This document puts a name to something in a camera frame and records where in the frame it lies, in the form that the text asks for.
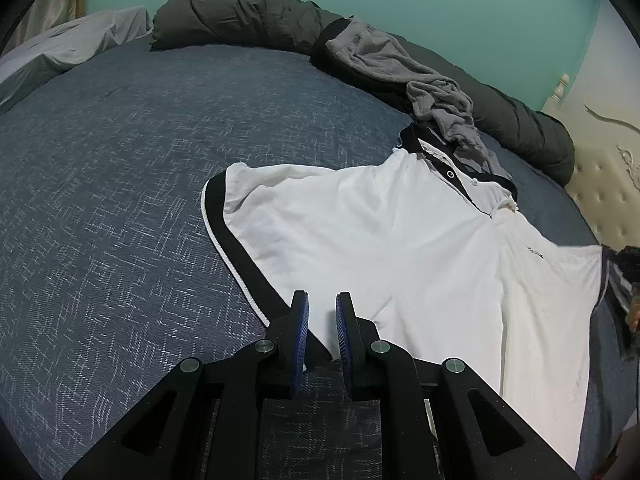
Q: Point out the white polo shirt black trim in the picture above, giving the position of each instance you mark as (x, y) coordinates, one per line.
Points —
(438, 257)

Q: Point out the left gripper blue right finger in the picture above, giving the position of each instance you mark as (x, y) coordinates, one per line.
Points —
(438, 421)

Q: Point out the dark grey rolled duvet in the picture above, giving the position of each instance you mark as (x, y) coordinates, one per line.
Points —
(303, 27)

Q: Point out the light grey blanket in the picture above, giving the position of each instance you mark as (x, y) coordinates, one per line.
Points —
(63, 47)

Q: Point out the striped beige curtain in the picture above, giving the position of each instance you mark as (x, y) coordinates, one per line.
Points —
(45, 15)

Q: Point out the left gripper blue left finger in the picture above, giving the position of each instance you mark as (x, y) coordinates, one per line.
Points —
(204, 421)

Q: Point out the grey crumpled garment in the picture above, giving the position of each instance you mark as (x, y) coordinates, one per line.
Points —
(377, 63)

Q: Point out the cream tufted headboard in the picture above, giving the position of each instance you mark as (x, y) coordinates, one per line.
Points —
(605, 180)

